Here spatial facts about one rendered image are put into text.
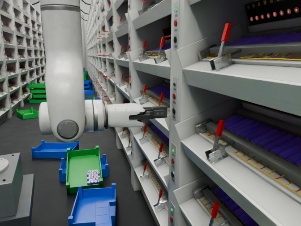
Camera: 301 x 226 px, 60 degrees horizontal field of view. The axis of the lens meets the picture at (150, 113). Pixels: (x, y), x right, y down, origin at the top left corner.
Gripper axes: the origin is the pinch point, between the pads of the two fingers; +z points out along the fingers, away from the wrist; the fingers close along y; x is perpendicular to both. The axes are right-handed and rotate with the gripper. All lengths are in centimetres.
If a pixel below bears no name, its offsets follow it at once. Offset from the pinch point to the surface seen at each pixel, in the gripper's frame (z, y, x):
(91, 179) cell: -19, -72, -54
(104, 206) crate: -15.3, -22.4, -40.9
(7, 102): -110, -276, -40
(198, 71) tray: 4.7, 14.6, 12.3
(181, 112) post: 4.8, 4.6, 0.5
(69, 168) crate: -31, -89, -53
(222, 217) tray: 11.7, 17.3, -24.2
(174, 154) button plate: 4.4, 0.7, -13.1
